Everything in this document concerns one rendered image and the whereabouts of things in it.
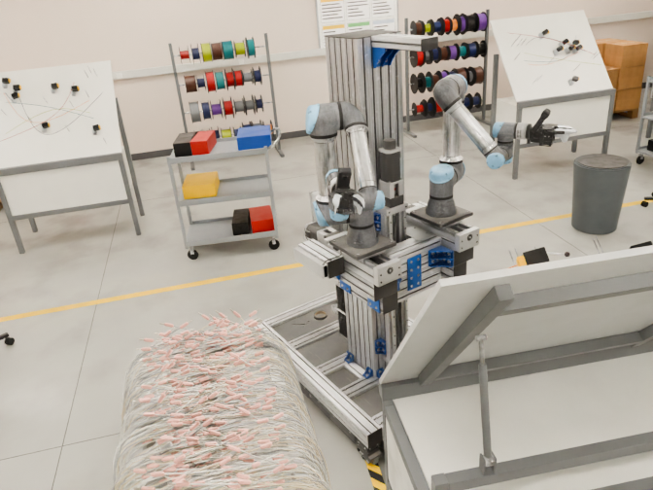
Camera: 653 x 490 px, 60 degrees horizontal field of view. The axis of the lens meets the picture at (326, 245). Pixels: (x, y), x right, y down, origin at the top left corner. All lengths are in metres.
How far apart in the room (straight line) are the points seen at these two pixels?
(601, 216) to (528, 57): 2.26
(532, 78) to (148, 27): 5.07
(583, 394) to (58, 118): 5.26
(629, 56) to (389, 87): 6.85
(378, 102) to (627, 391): 1.55
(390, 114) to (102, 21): 6.40
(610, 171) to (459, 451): 3.65
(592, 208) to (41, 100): 5.26
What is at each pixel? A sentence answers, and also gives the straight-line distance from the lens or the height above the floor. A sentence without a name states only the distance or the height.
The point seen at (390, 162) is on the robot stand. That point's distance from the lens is 2.67.
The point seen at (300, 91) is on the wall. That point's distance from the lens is 8.92.
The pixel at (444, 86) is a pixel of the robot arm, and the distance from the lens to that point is 2.73.
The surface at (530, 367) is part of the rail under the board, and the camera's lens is 2.42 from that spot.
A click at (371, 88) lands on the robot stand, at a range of 2.64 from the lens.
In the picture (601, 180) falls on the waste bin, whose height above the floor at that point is 0.52.
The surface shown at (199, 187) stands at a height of 0.67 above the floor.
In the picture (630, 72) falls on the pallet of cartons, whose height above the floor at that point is 0.67.
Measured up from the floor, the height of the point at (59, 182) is 0.67.
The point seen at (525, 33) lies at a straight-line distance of 7.14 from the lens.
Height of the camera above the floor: 2.30
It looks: 26 degrees down
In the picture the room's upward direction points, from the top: 5 degrees counter-clockwise
